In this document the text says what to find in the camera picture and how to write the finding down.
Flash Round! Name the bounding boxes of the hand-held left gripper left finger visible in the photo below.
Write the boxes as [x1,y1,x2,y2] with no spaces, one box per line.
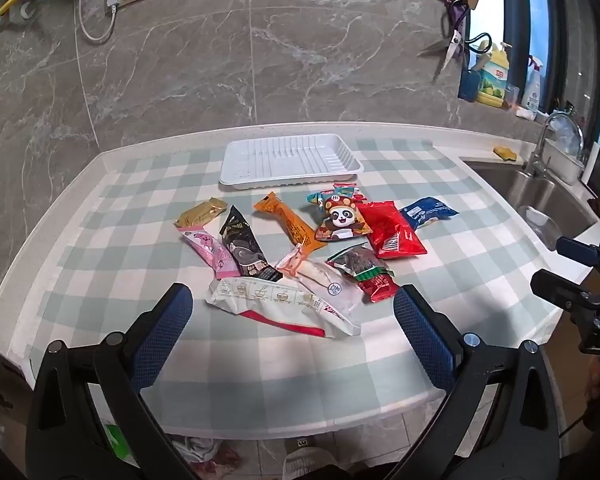
[25,282,196,480]

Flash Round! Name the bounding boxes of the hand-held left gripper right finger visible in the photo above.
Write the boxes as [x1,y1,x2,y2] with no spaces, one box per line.
[380,284,566,480]

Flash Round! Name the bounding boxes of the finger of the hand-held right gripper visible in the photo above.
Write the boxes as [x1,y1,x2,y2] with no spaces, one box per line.
[555,237,600,266]
[530,269,589,314]

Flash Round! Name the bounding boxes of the pink snack packet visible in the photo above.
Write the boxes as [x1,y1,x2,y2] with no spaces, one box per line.
[179,227,241,279]

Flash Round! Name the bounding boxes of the green red nut packet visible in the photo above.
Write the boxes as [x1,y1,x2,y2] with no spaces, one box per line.
[326,241,400,304]

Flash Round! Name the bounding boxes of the large white snack packet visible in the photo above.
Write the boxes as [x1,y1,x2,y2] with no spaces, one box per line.
[205,276,362,339]

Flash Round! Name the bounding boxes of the clear white snack packet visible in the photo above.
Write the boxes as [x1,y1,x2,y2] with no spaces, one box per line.
[297,259,362,313]

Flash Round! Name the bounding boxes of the black snack packet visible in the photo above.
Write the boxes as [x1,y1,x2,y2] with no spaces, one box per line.
[219,205,283,283]

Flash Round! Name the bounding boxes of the gold snack packet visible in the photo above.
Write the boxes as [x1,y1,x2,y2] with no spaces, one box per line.
[174,197,228,231]

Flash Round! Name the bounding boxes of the blue snack packet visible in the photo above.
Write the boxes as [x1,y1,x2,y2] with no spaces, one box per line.
[399,196,460,231]

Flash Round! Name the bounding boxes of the panda print snack packet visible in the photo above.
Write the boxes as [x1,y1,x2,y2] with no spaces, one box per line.
[314,194,375,242]

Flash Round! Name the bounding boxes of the small red white snack packet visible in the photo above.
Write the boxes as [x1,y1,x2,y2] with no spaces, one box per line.
[275,243,312,278]

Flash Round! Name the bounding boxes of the teal snack packet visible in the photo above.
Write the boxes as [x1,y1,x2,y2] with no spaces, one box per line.
[306,183,370,207]

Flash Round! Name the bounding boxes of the orange snack packet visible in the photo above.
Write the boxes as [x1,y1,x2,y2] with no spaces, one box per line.
[252,192,326,256]

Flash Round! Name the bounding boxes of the white plastic tray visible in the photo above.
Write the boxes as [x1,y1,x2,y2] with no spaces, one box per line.
[219,133,365,191]

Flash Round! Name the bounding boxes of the clear plastic container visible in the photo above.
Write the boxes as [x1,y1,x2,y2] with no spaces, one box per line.
[520,206,564,251]

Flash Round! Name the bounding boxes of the white drain basket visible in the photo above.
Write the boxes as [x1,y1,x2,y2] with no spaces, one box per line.
[542,137,584,186]

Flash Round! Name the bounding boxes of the stainless steel sink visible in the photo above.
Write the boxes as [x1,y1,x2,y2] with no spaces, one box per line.
[461,159,600,252]

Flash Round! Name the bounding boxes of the metal faucet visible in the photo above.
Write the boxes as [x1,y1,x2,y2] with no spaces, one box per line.
[524,112,584,179]

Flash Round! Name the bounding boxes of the crumpled cloth pile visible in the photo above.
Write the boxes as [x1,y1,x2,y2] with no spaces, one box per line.
[169,435,242,480]

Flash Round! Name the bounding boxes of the green white checked tablecloth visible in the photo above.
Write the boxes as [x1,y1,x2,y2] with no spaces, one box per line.
[10,135,561,441]

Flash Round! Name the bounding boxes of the white spray bottle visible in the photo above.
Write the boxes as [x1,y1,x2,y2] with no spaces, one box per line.
[521,55,544,112]

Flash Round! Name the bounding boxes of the person's white shoe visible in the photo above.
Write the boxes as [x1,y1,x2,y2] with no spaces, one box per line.
[284,449,342,480]

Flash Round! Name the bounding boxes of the yellow detergent bottle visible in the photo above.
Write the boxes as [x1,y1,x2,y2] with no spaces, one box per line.
[475,42,512,109]

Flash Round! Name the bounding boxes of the kitchen scissors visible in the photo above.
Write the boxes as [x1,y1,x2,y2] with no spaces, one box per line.
[432,0,470,84]

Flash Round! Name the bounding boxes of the metal pipe valve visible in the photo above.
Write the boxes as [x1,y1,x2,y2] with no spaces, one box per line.
[0,0,46,32]

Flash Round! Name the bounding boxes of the dark window frame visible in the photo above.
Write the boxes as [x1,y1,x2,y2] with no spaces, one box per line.
[500,0,600,128]

